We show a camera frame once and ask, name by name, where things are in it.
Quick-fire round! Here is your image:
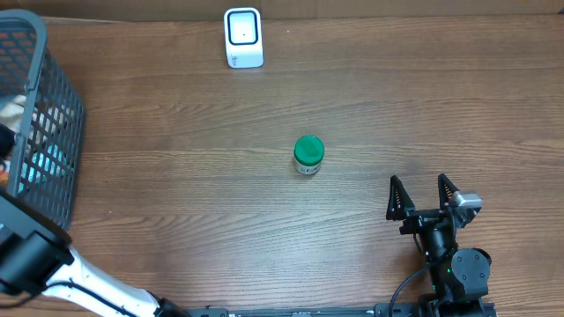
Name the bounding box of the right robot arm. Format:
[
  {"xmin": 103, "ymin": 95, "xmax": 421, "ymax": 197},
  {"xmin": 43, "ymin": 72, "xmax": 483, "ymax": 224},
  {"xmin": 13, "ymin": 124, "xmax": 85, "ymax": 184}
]
[{"xmin": 382, "ymin": 173, "xmax": 497, "ymax": 317}]

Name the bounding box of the beige brown snack pouch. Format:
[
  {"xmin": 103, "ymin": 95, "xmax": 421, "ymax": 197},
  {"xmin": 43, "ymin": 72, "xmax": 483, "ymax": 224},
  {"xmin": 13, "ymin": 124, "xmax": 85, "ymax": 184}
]
[{"xmin": 0, "ymin": 95, "xmax": 26, "ymax": 133}]

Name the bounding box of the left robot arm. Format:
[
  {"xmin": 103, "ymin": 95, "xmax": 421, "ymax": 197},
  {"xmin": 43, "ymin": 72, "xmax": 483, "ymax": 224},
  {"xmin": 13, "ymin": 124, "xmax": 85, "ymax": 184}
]
[{"xmin": 1, "ymin": 192, "xmax": 188, "ymax": 317}]

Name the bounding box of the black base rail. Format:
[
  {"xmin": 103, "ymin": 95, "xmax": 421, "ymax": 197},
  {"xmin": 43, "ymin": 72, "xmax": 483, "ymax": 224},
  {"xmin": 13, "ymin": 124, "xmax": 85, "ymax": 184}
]
[{"xmin": 187, "ymin": 302, "xmax": 499, "ymax": 317}]

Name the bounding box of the grey plastic shopping basket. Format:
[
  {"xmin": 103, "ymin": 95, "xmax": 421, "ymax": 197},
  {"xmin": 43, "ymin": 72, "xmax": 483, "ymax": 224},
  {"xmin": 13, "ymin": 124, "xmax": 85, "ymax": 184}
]
[{"xmin": 1, "ymin": 9, "xmax": 85, "ymax": 230}]

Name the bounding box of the green lid jar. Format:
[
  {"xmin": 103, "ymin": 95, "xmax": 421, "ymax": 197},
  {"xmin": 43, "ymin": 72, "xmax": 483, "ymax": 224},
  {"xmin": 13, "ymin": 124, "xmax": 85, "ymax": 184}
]
[{"xmin": 293, "ymin": 136, "xmax": 325, "ymax": 175}]

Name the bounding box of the white barcode scanner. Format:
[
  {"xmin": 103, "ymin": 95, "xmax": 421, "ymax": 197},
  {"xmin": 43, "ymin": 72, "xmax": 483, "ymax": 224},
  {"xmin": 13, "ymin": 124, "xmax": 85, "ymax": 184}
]
[{"xmin": 224, "ymin": 7, "xmax": 264, "ymax": 69}]

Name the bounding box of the teal tissue pack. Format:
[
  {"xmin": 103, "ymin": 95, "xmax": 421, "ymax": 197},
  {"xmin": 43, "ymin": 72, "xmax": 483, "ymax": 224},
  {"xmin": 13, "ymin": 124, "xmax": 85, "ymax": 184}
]
[{"xmin": 21, "ymin": 145, "xmax": 74, "ymax": 184}]

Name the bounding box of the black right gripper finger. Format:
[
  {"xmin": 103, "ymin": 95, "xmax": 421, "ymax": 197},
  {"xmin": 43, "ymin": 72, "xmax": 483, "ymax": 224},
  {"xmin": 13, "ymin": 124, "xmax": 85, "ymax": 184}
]
[
  {"xmin": 386, "ymin": 175, "xmax": 416, "ymax": 221},
  {"xmin": 438, "ymin": 173, "xmax": 458, "ymax": 210}
]

